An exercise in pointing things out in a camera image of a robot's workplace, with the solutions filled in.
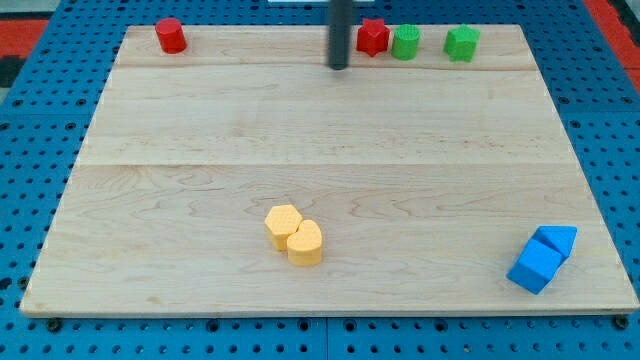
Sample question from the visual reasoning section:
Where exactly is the green cylinder block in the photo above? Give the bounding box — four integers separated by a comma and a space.
391, 24, 421, 61

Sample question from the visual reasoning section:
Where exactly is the green star block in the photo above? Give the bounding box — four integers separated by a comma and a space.
443, 24, 481, 62

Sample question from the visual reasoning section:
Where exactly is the red star block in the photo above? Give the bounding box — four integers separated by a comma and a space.
356, 18, 390, 57

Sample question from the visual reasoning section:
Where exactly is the blue triangle block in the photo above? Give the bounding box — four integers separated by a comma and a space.
532, 225, 578, 262

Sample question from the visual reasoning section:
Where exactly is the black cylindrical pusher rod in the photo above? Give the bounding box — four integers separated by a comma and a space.
327, 0, 353, 71

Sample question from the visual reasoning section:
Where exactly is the light wooden board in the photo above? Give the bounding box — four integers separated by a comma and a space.
20, 25, 639, 318

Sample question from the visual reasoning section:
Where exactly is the yellow heart block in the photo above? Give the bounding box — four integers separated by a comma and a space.
286, 220, 323, 266

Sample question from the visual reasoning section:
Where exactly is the yellow hexagon block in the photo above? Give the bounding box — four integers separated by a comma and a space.
264, 204, 303, 251

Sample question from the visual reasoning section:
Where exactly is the red cylinder block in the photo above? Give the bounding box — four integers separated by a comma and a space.
155, 17, 187, 54

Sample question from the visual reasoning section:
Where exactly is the blue cube block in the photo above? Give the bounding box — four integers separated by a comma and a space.
506, 238, 562, 295

